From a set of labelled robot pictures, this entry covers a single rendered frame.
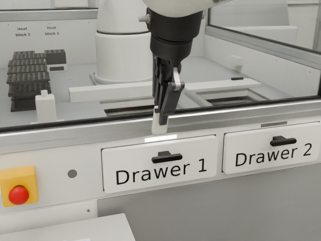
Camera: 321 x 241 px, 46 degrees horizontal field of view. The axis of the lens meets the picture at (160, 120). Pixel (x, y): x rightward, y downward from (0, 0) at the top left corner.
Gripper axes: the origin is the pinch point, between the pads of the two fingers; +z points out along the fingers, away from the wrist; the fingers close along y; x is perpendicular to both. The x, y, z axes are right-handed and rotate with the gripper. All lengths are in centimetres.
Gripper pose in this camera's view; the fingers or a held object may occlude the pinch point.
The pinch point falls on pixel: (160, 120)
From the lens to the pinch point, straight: 79.6
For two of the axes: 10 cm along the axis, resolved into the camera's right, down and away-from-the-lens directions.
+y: 2.8, 6.3, -7.2
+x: 9.5, -1.0, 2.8
